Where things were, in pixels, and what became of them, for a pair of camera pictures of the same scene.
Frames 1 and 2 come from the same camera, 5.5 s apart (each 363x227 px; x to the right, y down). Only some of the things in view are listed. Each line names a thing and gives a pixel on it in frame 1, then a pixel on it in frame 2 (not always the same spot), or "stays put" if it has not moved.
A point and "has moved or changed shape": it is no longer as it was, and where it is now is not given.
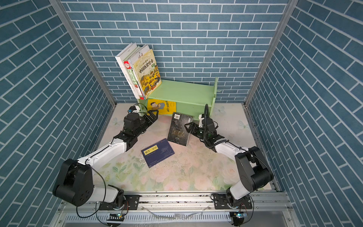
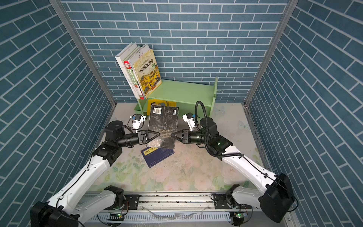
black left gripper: [150, 121] to [143, 136]
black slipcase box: [178, 133] has moved or changed shape
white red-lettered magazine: [143, 48] stays put
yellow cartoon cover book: [164, 107] stays put
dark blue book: [157, 152] stays put
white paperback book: [120, 58] stays put
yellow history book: [148, 73] stays put
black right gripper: [192, 128] to [186, 137]
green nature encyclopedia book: [128, 64] stays put
